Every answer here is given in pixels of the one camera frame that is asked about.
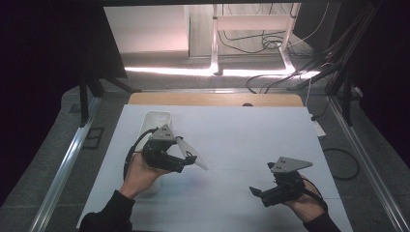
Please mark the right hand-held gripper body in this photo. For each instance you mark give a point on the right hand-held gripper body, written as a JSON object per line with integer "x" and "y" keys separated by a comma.
{"x": 283, "y": 183}

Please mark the person's right hand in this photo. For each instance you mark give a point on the person's right hand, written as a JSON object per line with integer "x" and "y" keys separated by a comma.
{"x": 304, "y": 208}

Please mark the black floor socket plate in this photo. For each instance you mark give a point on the black floor socket plate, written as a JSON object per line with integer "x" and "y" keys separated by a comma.
{"x": 93, "y": 138}

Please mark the white table mat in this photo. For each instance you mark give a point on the white table mat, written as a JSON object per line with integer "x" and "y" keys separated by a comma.
{"x": 245, "y": 138}

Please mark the white desk frame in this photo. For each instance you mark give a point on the white desk frame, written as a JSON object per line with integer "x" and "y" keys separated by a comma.
{"x": 251, "y": 22}

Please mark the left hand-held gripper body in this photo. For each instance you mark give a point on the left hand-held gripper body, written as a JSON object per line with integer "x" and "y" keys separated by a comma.
{"x": 159, "y": 151}

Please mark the black metal stand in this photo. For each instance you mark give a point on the black metal stand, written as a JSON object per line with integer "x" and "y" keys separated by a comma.
{"x": 84, "y": 103}
{"x": 346, "y": 96}

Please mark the wooden table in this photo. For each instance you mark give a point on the wooden table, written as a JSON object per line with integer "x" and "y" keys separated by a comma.
{"x": 209, "y": 99}

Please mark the white power strip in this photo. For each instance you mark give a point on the white power strip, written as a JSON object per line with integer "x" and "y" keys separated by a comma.
{"x": 319, "y": 129}

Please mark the white cabinet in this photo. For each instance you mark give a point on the white cabinet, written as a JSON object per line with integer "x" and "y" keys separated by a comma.
{"x": 146, "y": 29}

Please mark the white plastic storage bin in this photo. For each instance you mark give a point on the white plastic storage bin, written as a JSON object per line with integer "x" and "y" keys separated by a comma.
{"x": 154, "y": 121}

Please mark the person's left hand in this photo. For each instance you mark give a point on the person's left hand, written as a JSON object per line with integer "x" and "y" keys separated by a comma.
{"x": 140, "y": 175}

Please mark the aluminium rail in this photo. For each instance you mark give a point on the aluminium rail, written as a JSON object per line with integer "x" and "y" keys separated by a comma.
{"x": 367, "y": 161}
{"x": 64, "y": 167}

